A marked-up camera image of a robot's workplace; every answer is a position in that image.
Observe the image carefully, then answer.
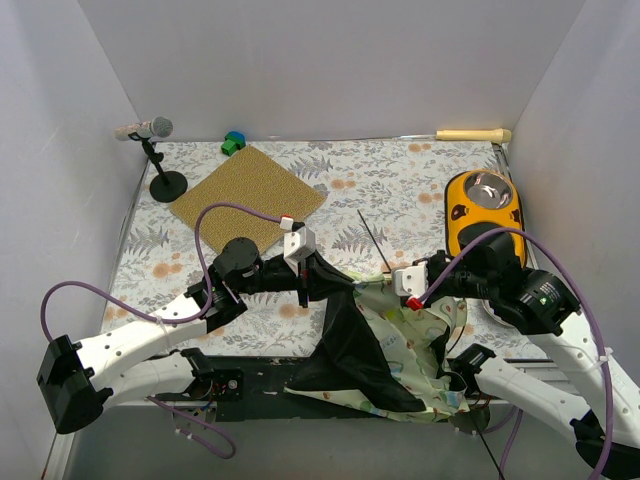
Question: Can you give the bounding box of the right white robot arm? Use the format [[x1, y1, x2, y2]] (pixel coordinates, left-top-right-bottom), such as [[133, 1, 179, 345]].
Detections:
[[407, 227, 639, 479]]

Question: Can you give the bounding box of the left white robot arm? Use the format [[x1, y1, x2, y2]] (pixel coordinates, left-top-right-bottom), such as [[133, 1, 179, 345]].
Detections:
[[36, 229, 353, 434]]

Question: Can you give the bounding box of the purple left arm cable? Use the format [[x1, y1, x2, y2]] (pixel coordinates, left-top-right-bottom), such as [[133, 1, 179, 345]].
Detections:
[[40, 202, 294, 459]]

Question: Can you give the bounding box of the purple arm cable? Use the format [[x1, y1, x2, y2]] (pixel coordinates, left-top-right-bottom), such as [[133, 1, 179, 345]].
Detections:
[[40, 202, 294, 459], [417, 227, 614, 480]]

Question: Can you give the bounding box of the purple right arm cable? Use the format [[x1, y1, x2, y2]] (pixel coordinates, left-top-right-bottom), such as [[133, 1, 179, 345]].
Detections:
[[417, 227, 614, 480]]

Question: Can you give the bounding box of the green avocado print pet tent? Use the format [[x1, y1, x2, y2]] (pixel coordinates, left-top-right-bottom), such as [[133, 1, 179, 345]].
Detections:
[[285, 274, 469, 423]]

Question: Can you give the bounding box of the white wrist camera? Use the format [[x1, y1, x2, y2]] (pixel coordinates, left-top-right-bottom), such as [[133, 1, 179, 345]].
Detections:
[[391, 262, 428, 311], [283, 226, 316, 270]]

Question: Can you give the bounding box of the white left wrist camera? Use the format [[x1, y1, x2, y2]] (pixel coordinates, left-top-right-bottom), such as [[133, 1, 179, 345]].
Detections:
[[283, 226, 316, 270]]

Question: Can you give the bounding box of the aluminium frame rail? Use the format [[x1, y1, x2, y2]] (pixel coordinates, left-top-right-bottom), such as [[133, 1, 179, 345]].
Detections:
[[46, 398, 591, 479]]

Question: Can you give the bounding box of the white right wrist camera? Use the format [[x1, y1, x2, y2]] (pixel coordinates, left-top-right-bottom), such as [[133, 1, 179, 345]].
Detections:
[[391, 262, 428, 311]]

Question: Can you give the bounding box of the loose steel pet bowl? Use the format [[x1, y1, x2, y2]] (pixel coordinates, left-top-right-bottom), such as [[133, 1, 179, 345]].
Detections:
[[482, 300, 512, 328]]

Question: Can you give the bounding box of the floral patterned tablecloth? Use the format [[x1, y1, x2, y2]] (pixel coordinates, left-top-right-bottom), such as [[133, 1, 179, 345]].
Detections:
[[102, 140, 508, 357]]

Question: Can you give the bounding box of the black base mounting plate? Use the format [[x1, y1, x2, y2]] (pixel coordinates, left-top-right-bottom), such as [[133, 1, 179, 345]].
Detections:
[[154, 356, 514, 424]]

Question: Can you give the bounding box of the yellow double pet bowl stand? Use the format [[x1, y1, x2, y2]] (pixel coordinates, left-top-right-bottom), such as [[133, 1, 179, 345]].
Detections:
[[444, 170, 524, 256]]

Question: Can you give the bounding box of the grey head microphone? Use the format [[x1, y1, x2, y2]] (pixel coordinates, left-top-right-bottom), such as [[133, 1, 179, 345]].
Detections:
[[114, 116, 174, 141]]

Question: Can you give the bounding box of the steel bowl in stand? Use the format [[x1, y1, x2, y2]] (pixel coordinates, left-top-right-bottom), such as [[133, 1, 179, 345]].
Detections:
[[463, 171, 514, 210]]

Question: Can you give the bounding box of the green and blue toy block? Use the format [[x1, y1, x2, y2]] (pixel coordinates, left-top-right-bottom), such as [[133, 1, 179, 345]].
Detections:
[[221, 131, 246, 156]]

